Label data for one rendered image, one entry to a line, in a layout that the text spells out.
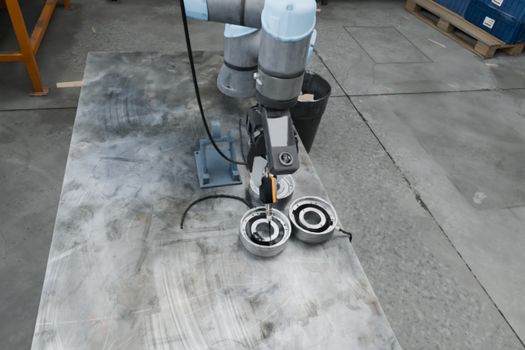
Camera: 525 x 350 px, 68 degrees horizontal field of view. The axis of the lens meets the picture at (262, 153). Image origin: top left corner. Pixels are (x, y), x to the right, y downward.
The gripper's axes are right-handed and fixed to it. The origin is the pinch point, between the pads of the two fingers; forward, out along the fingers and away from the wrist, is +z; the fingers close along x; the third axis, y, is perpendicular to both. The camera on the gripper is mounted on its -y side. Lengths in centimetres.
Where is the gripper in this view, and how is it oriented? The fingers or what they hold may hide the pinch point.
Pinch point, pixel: (267, 183)
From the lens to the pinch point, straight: 76.5
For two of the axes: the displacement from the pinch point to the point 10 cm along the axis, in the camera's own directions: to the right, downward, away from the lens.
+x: -9.6, 0.9, -2.6
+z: -1.0, 7.5, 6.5
